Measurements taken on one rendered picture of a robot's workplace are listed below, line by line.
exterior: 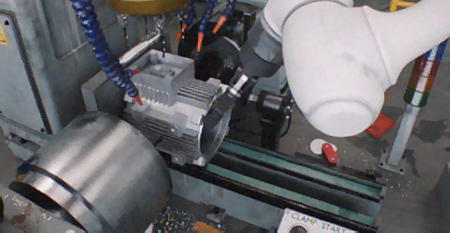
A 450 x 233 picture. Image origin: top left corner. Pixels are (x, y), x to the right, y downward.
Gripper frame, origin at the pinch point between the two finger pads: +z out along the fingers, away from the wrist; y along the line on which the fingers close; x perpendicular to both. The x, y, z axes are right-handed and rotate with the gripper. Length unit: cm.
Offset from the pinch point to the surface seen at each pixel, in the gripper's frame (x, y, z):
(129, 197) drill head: -2.5, 25.8, 1.8
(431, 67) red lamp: 33, -33, -24
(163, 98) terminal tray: -11.2, -0.8, 7.1
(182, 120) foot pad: -4.8, 1.8, 5.9
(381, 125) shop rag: 45, -52, 8
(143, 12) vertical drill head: -22.2, 1.9, -10.9
